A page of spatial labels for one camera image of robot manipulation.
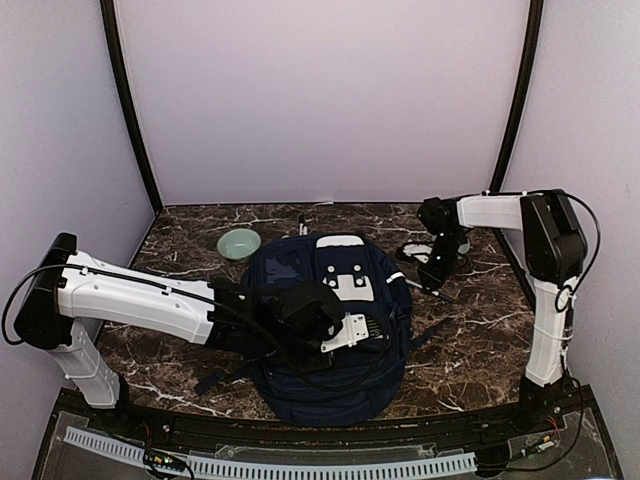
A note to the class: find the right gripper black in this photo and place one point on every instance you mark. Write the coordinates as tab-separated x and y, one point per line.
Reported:
427	276

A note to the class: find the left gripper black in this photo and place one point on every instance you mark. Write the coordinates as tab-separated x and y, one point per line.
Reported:
312	364

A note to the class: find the white marker red cap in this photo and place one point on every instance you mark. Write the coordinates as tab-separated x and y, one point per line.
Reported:
414	284

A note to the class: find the navy blue student backpack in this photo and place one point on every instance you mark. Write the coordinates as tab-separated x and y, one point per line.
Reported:
331	258

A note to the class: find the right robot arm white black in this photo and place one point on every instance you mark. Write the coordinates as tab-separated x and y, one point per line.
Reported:
556	256

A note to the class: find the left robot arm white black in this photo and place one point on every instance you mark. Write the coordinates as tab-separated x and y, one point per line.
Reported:
46	307

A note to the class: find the pale green bowl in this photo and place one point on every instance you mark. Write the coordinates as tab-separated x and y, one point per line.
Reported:
238	244
464	248

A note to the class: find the small circuit board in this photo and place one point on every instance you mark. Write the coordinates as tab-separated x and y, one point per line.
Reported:
162	461

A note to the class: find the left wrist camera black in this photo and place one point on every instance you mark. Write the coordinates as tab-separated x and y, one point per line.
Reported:
311	311

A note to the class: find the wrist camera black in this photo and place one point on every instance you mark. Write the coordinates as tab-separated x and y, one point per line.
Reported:
311	311
438	215

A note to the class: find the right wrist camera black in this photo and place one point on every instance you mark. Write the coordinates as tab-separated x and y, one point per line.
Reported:
438	215

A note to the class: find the right black frame post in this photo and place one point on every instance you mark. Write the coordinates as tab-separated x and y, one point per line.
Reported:
520	93

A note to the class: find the black frame post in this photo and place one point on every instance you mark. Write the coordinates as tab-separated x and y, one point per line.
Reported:
520	93
126	101

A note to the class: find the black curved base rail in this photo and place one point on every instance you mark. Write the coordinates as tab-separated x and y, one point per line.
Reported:
489	431

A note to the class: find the grey slotted cable duct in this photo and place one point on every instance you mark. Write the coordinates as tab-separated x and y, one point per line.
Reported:
236	462

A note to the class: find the left black frame post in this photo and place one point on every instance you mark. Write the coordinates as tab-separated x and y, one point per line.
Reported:
126	101

